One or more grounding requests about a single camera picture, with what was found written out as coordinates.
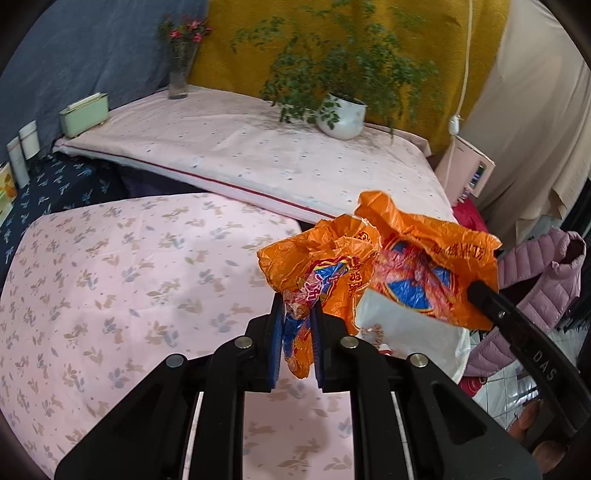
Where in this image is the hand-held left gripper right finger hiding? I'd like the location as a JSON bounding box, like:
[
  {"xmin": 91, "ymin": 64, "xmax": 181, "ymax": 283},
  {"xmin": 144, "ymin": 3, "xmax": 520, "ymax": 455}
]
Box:
[{"xmin": 309, "ymin": 304, "xmax": 542, "ymax": 480}]

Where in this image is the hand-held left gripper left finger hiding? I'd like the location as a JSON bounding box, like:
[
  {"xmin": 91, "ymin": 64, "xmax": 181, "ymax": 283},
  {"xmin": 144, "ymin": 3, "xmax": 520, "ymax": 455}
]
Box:
[{"xmin": 54, "ymin": 293, "xmax": 287, "ymax": 480}]

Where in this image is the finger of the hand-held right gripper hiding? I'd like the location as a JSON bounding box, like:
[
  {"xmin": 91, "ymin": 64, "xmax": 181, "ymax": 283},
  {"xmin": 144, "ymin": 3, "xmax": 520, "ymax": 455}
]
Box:
[{"xmin": 467, "ymin": 280, "xmax": 525, "ymax": 340}]

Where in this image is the white plastic bag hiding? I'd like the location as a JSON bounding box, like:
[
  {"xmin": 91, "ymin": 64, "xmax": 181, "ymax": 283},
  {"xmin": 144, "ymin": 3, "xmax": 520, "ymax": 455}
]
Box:
[{"xmin": 353, "ymin": 288, "xmax": 472, "ymax": 385}]

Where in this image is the orange plastic bag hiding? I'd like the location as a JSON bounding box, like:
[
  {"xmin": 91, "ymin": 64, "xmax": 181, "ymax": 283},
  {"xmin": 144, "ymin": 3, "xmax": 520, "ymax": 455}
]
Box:
[{"xmin": 257, "ymin": 189, "xmax": 503, "ymax": 381}]

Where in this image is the person's right hand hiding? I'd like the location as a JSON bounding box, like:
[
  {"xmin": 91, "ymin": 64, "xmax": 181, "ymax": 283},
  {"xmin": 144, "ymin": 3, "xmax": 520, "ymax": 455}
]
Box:
[{"xmin": 509, "ymin": 400, "xmax": 554, "ymax": 445}]

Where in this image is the pink puffer jacket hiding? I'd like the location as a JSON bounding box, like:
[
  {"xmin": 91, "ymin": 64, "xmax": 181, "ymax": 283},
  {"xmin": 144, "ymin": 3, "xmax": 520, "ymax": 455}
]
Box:
[{"xmin": 464, "ymin": 229, "xmax": 587, "ymax": 380}]

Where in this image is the red cloth item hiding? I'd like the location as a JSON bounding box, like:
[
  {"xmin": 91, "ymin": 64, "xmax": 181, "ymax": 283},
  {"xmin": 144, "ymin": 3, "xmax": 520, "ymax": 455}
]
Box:
[{"xmin": 451, "ymin": 196, "xmax": 491, "ymax": 234}]

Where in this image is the pink electronic device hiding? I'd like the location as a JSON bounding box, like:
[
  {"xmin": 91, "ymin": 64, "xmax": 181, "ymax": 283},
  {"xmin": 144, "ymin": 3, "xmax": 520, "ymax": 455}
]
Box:
[{"xmin": 433, "ymin": 137, "xmax": 496, "ymax": 207}]

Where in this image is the pink floral tablecloth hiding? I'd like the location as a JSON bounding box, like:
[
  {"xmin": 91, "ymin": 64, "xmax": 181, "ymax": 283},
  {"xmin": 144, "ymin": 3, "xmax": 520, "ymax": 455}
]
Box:
[{"xmin": 0, "ymin": 192, "xmax": 357, "ymax": 480}]

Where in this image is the beige curtain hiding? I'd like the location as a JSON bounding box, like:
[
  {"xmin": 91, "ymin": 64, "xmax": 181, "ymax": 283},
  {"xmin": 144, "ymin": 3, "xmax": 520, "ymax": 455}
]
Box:
[{"xmin": 461, "ymin": 0, "xmax": 591, "ymax": 246}]

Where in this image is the pale pink dotted cloth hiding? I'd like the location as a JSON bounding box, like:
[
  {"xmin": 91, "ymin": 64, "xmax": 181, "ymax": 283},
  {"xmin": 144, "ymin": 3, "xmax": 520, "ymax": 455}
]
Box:
[{"xmin": 52, "ymin": 84, "xmax": 459, "ymax": 225}]

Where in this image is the white ceramic plant pot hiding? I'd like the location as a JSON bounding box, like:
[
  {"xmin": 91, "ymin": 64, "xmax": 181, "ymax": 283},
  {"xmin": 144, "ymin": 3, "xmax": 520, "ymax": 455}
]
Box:
[{"xmin": 316, "ymin": 93, "xmax": 368, "ymax": 141}]

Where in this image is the navy floral cloth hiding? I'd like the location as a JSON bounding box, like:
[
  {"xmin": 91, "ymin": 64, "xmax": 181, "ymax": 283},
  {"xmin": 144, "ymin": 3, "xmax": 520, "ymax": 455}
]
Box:
[{"xmin": 0, "ymin": 152, "xmax": 126, "ymax": 288}]

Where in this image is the glass vase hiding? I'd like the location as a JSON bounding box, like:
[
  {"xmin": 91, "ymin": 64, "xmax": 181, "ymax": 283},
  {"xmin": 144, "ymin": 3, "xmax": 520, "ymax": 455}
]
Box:
[{"xmin": 168, "ymin": 43, "xmax": 197, "ymax": 100}]

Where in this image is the mustard yellow backdrop cloth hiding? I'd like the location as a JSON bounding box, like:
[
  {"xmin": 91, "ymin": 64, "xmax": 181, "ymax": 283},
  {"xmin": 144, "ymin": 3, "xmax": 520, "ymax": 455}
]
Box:
[{"xmin": 188, "ymin": 0, "xmax": 512, "ymax": 156}]

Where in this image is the green leafy plant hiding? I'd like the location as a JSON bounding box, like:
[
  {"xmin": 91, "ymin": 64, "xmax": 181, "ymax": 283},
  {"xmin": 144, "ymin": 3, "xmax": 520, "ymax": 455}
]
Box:
[{"xmin": 230, "ymin": 1, "xmax": 447, "ymax": 140}]

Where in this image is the pale green box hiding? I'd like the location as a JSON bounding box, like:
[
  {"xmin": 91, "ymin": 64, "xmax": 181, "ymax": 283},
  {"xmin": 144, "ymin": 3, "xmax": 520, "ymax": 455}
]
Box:
[{"xmin": 58, "ymin": 92, "xmax": 110, "ymax": 138}]

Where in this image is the tin with orange flowers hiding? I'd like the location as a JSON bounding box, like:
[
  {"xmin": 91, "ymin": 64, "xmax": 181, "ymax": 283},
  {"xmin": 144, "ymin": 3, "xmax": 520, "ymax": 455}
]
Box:
[{"xmin": 0, "ymin": 161, "xmax": 17, "ymax": 205}]

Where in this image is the tall white canister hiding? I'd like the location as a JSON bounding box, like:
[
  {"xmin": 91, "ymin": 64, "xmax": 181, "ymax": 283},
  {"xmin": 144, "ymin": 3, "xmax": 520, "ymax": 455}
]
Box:
[{"xmin": 6, "ymin": 137, "xmax": 31, "ymax": 189}]

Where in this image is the short white canister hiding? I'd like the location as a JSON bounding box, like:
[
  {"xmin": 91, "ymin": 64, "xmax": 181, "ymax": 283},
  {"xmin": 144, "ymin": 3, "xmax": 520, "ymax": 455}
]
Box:
[{"xmin": 19, "ymin": 120, "xmax": 42, "ymax": 161}]

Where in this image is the pink flowers bunch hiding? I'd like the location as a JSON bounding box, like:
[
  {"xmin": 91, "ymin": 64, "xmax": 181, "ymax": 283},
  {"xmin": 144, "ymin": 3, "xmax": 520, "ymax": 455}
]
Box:
[{"xmin": 156, "ymin": 15, "xmax": 213, "ymax": 48}]

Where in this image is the blue backdrop cloth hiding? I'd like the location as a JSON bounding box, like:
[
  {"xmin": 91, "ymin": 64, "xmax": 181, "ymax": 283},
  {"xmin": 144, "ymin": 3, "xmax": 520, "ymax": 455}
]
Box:
[{"xmin": 0, "ymin": 0, "xmax": 209, "ymax": 154}]

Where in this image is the white cable with switch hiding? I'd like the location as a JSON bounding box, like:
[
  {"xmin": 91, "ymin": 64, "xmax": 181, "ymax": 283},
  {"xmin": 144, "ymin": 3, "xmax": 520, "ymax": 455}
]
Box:
[{"xmin": 449, "ymin": 0, "xmax": 477, "ymax": 136}]

